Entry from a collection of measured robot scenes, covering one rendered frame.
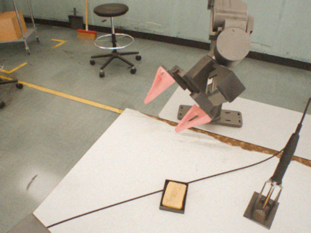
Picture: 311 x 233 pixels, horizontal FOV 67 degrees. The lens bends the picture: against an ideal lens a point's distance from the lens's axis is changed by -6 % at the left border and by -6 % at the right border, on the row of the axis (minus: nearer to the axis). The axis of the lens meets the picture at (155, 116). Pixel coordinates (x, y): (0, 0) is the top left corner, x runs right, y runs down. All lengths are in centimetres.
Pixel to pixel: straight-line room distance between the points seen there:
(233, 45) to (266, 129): 42
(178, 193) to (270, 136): 35
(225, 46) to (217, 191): 33
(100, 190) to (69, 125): 144
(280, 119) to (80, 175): 62
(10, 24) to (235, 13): 307
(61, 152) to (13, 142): 41
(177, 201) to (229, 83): 28
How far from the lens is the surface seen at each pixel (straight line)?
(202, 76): 48
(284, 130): 82
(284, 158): 54
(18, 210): 162
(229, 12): 53
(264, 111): 87
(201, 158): 66
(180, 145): 69
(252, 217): 58
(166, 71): 48
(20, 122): 221
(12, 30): 342
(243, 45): 44
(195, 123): 52
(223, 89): 42
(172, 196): 56
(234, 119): 79
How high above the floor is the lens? 123
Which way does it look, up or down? 38 degrees down
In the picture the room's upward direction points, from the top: straight up
